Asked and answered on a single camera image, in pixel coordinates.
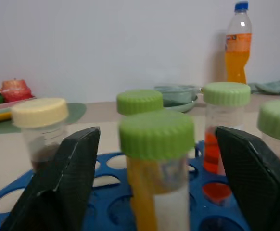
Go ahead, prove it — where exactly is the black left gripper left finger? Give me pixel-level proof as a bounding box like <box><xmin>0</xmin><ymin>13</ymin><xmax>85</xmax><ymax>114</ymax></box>
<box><xmin>0</xmin><ymin>127</ymin><xmax>101</xmax><ymax>231</ymax></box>

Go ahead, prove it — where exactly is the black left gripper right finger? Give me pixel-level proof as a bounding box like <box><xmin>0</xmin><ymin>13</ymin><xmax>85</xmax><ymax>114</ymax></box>
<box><xmin>215</xmin><ymin>126</ymin><xmax>280</xmax><ymax>231</ymax></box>

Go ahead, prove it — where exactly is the green-capped yellow liquid tube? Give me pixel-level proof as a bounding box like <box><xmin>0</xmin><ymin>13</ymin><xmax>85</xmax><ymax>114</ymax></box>
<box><xmin>118</xmin><ymin>111</ymin><xmax>195</xmax><ymax>231</ymax></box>

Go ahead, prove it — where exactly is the blue test tube rack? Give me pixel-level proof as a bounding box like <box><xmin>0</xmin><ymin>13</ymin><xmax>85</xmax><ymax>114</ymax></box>
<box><xmin>0</xmin><ymin>139</ymin><xmax>251</xmax><ymax>231</ymax></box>

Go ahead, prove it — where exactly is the green-capped test tube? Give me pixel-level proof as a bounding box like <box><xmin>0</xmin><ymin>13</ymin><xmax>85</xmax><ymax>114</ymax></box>
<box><xmin>116</xmin><ymin>89</ymin><xmax>164</xmax><ymax>117</ymax></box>
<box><xmin>257</xmin><ymin>99</ymin><xmax>280</xmax><ymax>169</ymax></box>

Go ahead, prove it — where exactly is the cream-capped dark liquid tube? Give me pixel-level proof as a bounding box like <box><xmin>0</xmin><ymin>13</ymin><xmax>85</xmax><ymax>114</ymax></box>
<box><xmin>11</xmin><ymin>97</ymin><xmax>69</xmax><ymax>174</ymax></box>

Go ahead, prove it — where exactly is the green-capped red liquid tube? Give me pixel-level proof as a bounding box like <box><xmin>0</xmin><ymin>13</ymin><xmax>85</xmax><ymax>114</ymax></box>
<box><xmin>203</xmin><ymin>82</ymin><xmax>252</xmax><ymax>176</ymax></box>

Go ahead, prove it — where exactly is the green placemat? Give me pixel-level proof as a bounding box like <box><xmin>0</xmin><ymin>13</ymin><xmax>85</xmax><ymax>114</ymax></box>
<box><xmin>0</xmin><ymin>103</ymin><xmax>87</xmax><ymax>136</ymax></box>

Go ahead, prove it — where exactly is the teal cloth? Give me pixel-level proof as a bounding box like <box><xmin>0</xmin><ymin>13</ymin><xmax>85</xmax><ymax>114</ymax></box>
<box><xmin>247</xmin><ymin>76</ymin><xmax>280</xmax><ymax>96</ymax></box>

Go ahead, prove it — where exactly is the pale green plate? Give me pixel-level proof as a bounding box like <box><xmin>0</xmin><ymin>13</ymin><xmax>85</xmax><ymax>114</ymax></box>
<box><xmin>163</xmin><ymin>95</ymin><xmax>199</xmax><ymax>114</ymax></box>

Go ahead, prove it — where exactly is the red apple in wrap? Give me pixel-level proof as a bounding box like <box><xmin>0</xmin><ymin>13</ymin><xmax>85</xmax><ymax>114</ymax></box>
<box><xmin>1</xmin><ymin>78</ymin><xmax>33</xmax><ymax>103</ymax></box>

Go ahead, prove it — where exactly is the grey-green bowl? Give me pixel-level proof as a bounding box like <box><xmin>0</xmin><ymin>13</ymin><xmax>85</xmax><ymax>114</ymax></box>
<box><xmin>153</xmin><ymin>84</ymin><xmax>199</xmax><ymax>106</ymax></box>

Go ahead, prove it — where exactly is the orange soda plastic bottle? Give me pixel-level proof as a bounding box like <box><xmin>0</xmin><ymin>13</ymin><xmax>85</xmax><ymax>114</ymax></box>
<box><xmin>224</xmin><ymin>1</ymin><xmax>253</xmax><ymax>85</ymax></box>

